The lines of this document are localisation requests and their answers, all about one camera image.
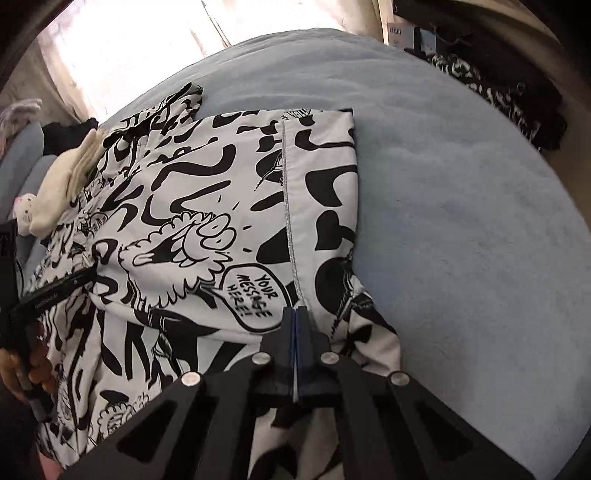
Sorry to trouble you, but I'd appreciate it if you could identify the person's left hand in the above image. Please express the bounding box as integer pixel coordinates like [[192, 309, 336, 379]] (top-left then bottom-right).
[[0, 322, 52, 403]]

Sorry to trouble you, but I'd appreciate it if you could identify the black white patterned clothes pile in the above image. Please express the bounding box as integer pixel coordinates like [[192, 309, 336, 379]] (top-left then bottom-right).
[[406, 0, 568, 151]]

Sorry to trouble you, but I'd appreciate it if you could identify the black and white printed garment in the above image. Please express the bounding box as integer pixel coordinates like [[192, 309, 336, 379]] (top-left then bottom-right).
[[16, 82, 402, 480]]

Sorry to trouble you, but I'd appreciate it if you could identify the floral sheer curtain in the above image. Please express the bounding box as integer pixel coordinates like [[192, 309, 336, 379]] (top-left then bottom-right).
[[28, 18, 139, 123]]

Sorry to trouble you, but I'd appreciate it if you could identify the black fuzzy cloth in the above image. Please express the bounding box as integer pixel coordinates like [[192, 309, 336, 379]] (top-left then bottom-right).
[[42, 117, 100, 158]]

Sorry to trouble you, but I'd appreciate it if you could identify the cream folded garment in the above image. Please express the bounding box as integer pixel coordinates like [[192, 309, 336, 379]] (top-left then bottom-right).
[[28, 128, 112, 236]]

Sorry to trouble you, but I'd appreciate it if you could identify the pink and white plush toy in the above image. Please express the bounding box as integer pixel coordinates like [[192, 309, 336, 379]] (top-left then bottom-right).
[[13, 191, 40, 236]]

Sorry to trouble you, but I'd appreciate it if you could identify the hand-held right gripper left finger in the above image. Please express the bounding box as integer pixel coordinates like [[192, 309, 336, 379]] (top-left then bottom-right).
[[60, 307, 295, 480]]

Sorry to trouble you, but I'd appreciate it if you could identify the blue bed blanket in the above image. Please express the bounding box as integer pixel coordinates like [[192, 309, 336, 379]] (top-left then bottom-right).
[[18, 28, 588, 480]]

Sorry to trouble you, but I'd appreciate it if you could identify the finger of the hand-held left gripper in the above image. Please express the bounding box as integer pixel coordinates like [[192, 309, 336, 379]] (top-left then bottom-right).
[[62, 267, 99, 298]]

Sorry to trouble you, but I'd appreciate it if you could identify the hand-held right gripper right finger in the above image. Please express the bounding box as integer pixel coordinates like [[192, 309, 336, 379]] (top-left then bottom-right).
[[294, 307, 539, 480]]

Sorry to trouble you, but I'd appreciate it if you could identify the white cardboard box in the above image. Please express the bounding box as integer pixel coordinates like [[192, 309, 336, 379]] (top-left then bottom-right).
[[387, 21, 439, 58]]

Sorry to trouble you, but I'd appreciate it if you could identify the blue pillow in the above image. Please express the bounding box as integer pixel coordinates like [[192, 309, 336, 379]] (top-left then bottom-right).
[[0, 154, 58, 222], [0, 121, 45, 185]]

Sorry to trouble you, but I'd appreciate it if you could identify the floral fleece blanket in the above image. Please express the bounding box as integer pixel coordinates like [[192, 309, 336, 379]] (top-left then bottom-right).
[[0, 99, 42, 139]]

